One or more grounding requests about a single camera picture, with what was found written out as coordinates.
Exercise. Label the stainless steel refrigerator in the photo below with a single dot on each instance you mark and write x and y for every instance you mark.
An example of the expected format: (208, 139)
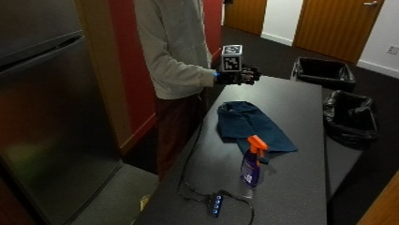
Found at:
(46, 118)

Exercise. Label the white marker cube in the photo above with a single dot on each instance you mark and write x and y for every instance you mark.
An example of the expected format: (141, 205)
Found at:
(232, 58)

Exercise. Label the black hub with blue lights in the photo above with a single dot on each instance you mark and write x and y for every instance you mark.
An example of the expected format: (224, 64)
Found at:
(216, 205)

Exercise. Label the the person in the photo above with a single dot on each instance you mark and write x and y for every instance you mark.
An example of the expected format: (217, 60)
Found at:
(176, 62)

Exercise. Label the rectangular bin with black liner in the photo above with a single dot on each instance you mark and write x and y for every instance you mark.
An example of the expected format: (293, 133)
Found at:
(324, 73)

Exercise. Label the purple spray bottle orange trigger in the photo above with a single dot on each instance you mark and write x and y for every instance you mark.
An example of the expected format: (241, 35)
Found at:
(253, 165)

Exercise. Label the white wall socket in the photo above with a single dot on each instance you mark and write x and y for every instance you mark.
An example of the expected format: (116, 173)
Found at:
(393, 49)

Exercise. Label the round bin with black bag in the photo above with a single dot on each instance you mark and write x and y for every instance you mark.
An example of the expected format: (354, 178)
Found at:
(350, 118)

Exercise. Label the dark blue cloth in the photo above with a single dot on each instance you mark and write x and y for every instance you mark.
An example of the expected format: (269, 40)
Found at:
(249, 125)

